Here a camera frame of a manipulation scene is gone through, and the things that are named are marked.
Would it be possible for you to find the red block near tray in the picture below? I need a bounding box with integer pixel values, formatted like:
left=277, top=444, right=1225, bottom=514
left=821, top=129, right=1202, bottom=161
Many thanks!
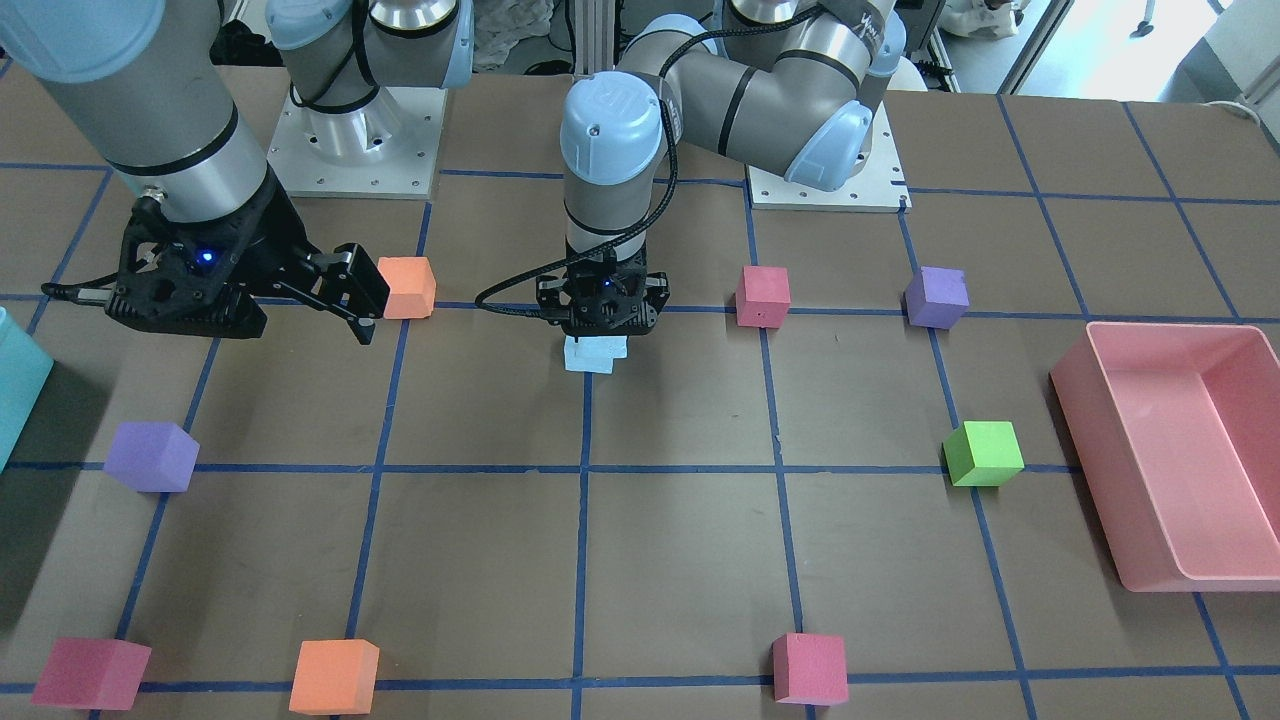
left=31, top=637, right=152, bottom=711

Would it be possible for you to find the green block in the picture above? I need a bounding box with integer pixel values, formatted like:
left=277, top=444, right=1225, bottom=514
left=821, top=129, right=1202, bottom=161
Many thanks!
left=942, top=420, right=1027, bottom=487

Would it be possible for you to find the light blue block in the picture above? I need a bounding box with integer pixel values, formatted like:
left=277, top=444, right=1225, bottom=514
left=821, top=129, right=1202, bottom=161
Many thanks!
left=564, top=334, right=628, bottom=363
left=564, top=342, right=614, bottom=375

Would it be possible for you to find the orange block robot side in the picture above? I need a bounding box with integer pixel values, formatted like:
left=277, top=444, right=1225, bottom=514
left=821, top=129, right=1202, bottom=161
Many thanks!
left=288, top=639, right=380, bottom=716

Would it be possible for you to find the purple block near tray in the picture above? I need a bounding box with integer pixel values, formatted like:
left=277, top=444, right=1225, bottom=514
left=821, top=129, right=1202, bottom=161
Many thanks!
left=102, top=421, right=200, bottom=493

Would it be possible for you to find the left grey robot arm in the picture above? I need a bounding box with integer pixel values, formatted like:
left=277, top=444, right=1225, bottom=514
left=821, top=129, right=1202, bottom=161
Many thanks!
left=536, top=1, right=908, bottom=338

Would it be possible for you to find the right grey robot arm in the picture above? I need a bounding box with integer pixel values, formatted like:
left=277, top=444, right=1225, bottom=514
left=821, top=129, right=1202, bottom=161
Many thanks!
left=3, top=1, right=475, bottom=345

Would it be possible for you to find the red block far inner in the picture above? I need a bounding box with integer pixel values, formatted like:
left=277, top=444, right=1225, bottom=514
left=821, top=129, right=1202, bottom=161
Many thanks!
left=733, top=265, right=791, bottom=329

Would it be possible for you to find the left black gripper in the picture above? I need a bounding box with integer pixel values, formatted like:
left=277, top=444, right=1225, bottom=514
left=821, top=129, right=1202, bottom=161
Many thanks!
left=536, top=250, right=669, bottom=338

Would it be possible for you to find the purple block far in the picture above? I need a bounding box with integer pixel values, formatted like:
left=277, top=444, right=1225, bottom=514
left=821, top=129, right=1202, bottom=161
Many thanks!
left=904, top=266, right=970, bottom=329

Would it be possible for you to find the cyan plastic tray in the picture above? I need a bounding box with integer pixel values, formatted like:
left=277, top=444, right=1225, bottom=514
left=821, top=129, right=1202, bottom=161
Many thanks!
left=1, top=307, right=54, bottom=470

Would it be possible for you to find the pink plastic tray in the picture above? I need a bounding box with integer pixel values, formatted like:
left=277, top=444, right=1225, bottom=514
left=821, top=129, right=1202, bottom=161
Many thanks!
left=1051, top=322, right=1279, bottom=592

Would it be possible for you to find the orange block outer side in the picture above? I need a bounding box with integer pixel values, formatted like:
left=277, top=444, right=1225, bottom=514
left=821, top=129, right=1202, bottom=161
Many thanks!
left=378, top=256, right=436, bottom=320

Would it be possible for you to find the red block far outer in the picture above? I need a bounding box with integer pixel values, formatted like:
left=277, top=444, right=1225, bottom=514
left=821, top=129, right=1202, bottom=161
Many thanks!
left=771, top=632, right=850, bottom=707

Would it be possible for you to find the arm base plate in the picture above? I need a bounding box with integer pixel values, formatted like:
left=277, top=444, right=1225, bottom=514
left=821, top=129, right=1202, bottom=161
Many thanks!
left=746, top=106, right=913, bottom=213
left=266, top=87, right=451, bottom=201

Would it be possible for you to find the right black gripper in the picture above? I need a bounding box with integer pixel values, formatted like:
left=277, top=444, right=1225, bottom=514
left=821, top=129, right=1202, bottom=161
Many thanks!
left=105, top=170, right=389, bottom=346

